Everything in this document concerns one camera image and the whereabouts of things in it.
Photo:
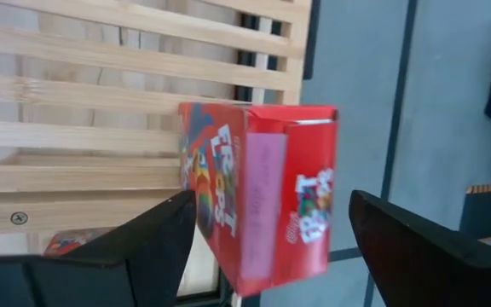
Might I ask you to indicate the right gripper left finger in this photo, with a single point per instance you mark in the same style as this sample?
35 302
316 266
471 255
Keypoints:
134 264

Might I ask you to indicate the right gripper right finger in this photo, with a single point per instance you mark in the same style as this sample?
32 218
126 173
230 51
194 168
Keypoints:
433 273

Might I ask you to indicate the red Froot Loops cereal box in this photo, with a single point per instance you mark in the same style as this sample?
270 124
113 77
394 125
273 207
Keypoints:
68 243
267 192

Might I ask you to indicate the wooden slatted shelf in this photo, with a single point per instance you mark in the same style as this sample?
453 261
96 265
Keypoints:
100 55

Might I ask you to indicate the black perforated plate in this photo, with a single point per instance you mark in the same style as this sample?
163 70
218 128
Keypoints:
311 38

